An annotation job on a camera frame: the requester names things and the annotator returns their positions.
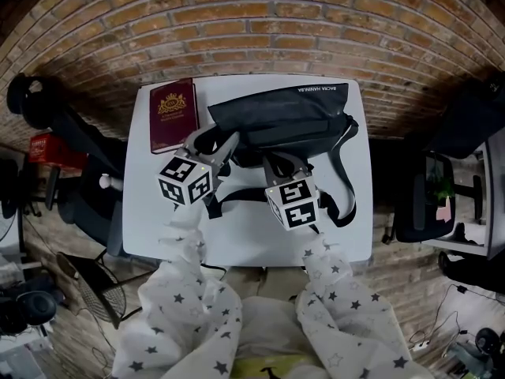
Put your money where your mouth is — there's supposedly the white table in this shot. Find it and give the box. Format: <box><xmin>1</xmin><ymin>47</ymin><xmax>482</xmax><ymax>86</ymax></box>
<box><xmin>121</xmin><ymin>75</ymin><xmax>375</xmax><ymax>268</ymax></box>

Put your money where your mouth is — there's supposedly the red cardboard box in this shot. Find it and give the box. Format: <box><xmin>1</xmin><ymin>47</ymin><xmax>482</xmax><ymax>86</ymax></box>
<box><xmin>28</xmin><ymin>133</ymin><xmax>66</xmax><ymax>163</ymax></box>
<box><xmin>47</xmin><ymin>148</ymin><xmax>87</xmax><ymax>170</ymax></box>

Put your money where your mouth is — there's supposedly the small white object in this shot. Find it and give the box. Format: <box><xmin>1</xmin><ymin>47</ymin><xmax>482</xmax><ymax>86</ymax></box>
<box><xmin>98</xmin><ymin>174</ymin><xmax>124</xmax><ymax>191</ymax></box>

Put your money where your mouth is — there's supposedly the person's torso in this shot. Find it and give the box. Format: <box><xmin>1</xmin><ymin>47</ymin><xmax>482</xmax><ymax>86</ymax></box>
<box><xmin>111</xmin><ymin>246</ymin><xmax>433</xmax><ymax>379</ymax></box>

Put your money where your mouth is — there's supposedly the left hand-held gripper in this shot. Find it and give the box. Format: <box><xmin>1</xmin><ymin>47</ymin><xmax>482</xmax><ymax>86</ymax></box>
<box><xmin>156</xmin><ymin>123</ymin><xmax>241</xmax><ymax>208</ymax></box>

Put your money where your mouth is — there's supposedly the dark grey desk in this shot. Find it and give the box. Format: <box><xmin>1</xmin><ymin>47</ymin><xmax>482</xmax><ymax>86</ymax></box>
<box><xmin>424</xmin><ymin>136</ymin><xmax>505</xmax><ymax>261</ymax></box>

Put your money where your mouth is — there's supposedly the green plant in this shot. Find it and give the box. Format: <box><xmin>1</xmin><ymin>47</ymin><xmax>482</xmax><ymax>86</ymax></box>
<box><xmin>428</xmin><ymin>163</ymin><xmax>455</xmax><ymax>205</ymax></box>

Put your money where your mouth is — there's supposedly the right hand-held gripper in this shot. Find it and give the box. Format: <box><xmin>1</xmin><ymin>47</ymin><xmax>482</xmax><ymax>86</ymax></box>
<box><xmin>261</xmin><ymin>151</ymin><xmax>320</xmax><ymax>232</ymax></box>

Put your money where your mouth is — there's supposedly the dark red hardcover book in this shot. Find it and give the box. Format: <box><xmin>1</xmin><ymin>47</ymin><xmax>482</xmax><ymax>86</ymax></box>
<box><xmin>148</xmin><ymin>77</ymin><xmax>200</xmax><ymax>156</ymax></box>

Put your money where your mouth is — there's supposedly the person's left forearm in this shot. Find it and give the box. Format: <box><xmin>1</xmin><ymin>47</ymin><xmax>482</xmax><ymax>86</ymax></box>
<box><xmin>157</xmin><ymin>201</ymin><xmax>210</xmax><ymax>280</ymax></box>

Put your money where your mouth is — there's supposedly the brown wicker chair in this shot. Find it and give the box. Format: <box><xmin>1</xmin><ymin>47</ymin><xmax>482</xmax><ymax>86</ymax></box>
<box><xmin>56</xmin><ymin>250</ymin><xmax>144</xmax><ymax>330</ymax></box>

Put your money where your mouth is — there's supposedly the black round device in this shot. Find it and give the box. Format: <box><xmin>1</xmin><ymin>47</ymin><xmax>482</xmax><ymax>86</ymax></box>
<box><xmin>15</xmin><ymin>290</ymin><xmax>58</xmax><ymax>327</ymax></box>

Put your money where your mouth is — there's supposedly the person's right forearm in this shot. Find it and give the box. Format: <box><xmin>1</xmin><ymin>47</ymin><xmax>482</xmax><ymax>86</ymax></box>
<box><xmin>301</xmin><ymin>229</ymin><xmax>350</xmax><ymax>291</ymax></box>

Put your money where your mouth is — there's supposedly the black office chair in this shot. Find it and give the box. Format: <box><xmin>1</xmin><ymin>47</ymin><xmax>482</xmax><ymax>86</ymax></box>
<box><xmin>394</xmin><ymin>77</ymin><xmax>505</xmax><ymax>245</ymax></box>
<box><xmin>6</xmin><ymin>72</ymin><xmax>128</xmax><ymax>257</ymax></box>

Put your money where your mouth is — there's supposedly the black backpack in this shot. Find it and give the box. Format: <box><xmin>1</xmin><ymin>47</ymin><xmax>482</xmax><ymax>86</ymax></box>
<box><xmin>204</xmin><ymin>81</ymin><xmax>361</xmax><ymax>231</ymax></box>

